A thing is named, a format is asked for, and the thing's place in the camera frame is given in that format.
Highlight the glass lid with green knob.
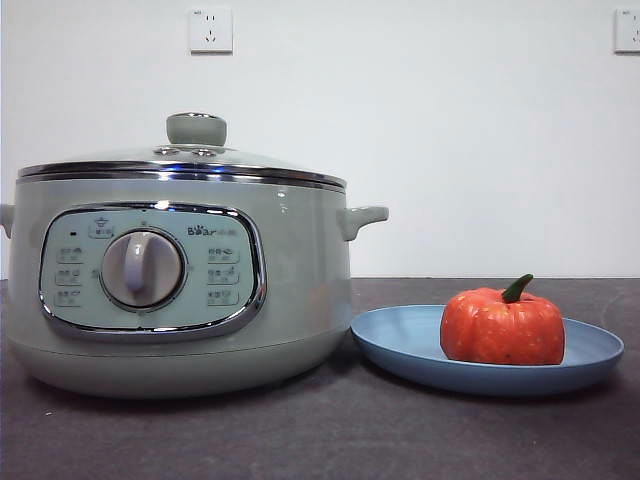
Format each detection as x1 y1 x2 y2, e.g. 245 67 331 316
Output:
17 112 347 187

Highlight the pale green electric steamer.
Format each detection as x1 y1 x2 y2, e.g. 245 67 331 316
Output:
0 169 390 400

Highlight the white wall socket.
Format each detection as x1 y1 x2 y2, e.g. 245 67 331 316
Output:
613 8 640 55
188 7 234 55

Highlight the orange pumpkin with green stem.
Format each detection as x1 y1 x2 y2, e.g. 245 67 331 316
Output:
439 273 567 366

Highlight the blue round plate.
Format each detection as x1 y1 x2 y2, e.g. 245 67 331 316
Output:
350 303 626 399

